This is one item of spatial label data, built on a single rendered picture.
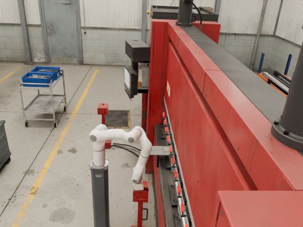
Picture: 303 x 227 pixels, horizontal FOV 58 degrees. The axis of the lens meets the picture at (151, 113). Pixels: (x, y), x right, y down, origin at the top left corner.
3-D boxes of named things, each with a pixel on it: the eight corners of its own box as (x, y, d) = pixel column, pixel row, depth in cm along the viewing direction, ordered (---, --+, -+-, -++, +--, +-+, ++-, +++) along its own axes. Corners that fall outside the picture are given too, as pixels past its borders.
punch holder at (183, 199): (180, 200, 230) (182, 184, 223) (190, 200, 231) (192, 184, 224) (183, 213, 217) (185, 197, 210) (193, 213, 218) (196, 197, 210)
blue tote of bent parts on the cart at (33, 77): (29, 80, 553) (28, 71, 545) (54, 81, 555) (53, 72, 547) (22, 86, 521) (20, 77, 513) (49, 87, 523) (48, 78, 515)
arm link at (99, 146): (90, 150, 275) (89, 129, 265) (99, 141, 291) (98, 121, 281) (101, 152, 272) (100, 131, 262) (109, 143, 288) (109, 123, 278)
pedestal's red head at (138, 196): (134, 188, 304) (134, 175, 297) (148, 189, 304) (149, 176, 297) (132, 202, 286) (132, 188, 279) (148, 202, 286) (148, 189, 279)
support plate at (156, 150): (147, 146, 323) (147, 145, 322) (169, 147, 324) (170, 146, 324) (148, 155, 306) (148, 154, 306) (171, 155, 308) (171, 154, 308)
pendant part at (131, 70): (123, 87, 427) (124, 64, 411) (131, 86, 430) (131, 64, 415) (130, 97, 388) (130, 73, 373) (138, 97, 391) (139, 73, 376)
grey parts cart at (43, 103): (39, 108, 628) (33, 68, 587) (68, 109, 631) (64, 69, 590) (23, 127, 547) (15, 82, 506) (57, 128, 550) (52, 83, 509)
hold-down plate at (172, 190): (168, 185, 280) (168, 183, 279) (173, 185, 280) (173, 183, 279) (171, 207, 253) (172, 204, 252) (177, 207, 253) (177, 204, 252)
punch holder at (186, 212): (184, 218, 212) (186, 202, 205) (195, 218, 213) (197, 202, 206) (187, 234, 199) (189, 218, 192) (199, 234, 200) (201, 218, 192)
